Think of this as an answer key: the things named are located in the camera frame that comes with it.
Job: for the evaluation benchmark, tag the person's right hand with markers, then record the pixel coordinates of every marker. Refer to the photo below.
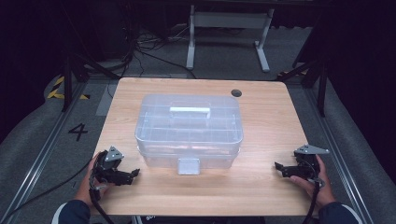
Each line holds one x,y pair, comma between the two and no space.
325,194

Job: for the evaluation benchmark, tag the dark round table grommet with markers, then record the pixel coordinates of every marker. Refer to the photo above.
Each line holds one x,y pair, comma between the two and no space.
236,92

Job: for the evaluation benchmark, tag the black metal stand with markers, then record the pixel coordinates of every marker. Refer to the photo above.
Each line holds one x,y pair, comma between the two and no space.
67,84
322,87

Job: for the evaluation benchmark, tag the white metal desk frame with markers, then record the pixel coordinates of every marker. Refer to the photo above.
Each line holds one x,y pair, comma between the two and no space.
230,20

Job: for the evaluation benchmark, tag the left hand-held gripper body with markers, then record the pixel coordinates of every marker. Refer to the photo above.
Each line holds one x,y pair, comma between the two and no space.
107,171

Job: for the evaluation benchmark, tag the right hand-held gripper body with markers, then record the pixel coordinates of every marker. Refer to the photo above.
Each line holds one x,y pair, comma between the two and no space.
309,166

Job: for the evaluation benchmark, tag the clear plastic storage box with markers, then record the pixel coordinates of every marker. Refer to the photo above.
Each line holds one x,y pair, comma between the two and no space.
186,133

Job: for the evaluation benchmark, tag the person's left hand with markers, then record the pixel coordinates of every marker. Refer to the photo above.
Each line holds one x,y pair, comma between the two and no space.
84,191

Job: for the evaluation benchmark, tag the yellow black floor tape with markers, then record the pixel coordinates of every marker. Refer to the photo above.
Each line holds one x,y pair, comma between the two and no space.
53,92

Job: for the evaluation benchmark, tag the metal floor rail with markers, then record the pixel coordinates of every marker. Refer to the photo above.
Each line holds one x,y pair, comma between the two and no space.
40,155
339,158

